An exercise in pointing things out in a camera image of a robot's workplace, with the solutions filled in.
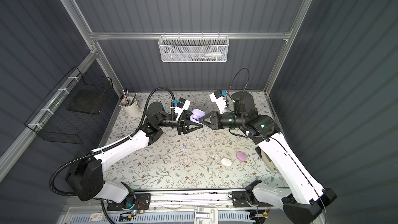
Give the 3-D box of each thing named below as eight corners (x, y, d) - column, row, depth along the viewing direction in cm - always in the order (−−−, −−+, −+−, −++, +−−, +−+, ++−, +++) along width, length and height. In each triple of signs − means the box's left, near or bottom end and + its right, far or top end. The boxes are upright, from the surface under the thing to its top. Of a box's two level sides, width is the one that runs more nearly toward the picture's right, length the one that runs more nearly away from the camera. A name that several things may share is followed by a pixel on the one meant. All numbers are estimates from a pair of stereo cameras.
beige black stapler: (272, 172, 84) (273, 170, 82) (254, 149, 93) (255, 147, 91) (276, 169, 85) (278, 168, 83) (258, 147, 94) (259, 145, 92)
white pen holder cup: (125, 116, 109) (118, 106, 100) (129, 107, 114) (122, 96, 106) (139, 116, 109) (134, 106, 100) (142, 107, 114) (137, 96, 105)
